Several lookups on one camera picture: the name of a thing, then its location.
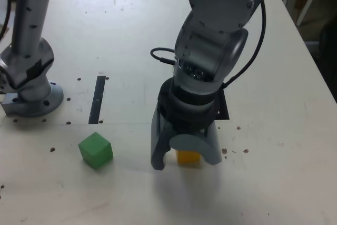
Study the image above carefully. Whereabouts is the black cable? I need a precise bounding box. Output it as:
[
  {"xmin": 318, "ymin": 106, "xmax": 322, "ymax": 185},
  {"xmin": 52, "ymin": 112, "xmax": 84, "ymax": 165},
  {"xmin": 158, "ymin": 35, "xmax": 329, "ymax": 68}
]
[{"xmin": 0, "ymin": 0, "xmax": 266, "ymax": 90}]

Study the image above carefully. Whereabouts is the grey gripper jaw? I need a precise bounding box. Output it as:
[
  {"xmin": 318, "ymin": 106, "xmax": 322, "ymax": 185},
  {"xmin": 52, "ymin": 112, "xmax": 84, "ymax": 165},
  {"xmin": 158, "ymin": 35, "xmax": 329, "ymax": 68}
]
[
  {"xmin": 150, "ymin": 103, "xmax": 176, "ymax": 171},
  {"xmin": 169, "ymin": 119, "xmax": 222, "ymax": 165}
]

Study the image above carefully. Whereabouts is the yellow cube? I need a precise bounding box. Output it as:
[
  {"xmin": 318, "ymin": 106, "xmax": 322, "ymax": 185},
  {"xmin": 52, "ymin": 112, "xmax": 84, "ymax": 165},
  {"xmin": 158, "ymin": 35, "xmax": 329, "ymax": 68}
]
[{"xmin": 176, "ymin": 150, "xmax": 202, "ymax": 168}]

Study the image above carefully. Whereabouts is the black tape square outline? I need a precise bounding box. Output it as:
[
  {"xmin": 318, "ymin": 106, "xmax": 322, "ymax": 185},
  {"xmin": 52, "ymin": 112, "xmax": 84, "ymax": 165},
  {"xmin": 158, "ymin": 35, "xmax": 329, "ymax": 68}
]
[{"xmin": 214, "ymin": 87, "xmax": 230, "ymax": 121}]

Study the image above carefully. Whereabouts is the green cube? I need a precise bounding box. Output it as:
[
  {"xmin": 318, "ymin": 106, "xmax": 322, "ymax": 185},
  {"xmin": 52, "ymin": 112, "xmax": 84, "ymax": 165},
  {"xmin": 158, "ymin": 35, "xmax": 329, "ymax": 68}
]
[{"xmin": 77, "ymin": 132, "xmax": 114, "ymax": 170}]

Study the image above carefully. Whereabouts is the black tape strip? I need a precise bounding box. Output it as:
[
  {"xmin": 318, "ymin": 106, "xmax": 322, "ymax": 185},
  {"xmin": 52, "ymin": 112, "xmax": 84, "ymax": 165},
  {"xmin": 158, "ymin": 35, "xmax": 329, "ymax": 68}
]
[{"xmin": 88, "ymin": 75, "xmax": 106, "ymax": 125}]

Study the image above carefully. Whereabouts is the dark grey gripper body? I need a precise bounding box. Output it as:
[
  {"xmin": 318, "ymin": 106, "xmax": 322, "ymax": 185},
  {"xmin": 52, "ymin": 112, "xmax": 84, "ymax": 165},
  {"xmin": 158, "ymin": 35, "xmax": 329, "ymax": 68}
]
[{"xmin": 167, "ymin": 118, "xmax": 211, "ymax": 138}]

